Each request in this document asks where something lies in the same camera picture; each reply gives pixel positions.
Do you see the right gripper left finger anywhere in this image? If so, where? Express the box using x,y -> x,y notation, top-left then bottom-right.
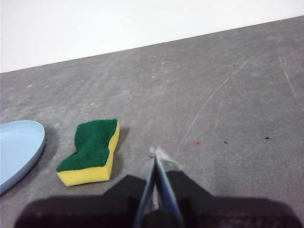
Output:
14,147 -> 157,228

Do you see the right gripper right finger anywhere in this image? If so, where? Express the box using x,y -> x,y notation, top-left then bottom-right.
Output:
153,146 -> 303,228

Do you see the green and yellow sponge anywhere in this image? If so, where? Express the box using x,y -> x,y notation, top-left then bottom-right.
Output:
56,118 -> 121,187

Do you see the blue round plate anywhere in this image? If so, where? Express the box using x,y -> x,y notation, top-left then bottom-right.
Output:
0,120 -> 46,197

